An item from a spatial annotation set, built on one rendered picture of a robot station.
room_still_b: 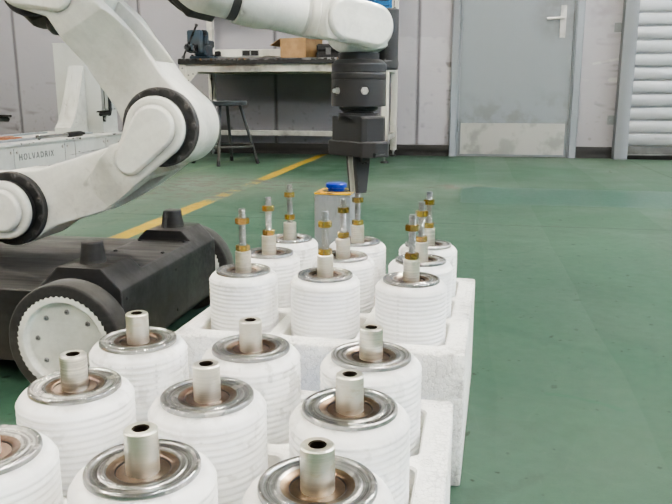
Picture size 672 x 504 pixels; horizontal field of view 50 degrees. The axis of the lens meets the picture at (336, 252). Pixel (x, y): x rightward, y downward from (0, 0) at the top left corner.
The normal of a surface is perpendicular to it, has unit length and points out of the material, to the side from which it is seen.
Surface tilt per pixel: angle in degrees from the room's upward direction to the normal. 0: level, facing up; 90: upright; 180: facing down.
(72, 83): 67
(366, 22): 90
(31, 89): 90
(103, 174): 108
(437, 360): 90
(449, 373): 90
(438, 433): 0
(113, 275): 46
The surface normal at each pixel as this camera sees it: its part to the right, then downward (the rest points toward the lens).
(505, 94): -0.18, 0.21
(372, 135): 0.60, 0.18
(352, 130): -0.80, 0.13
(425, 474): 0.00, -0.98
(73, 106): -0.15, -0.29
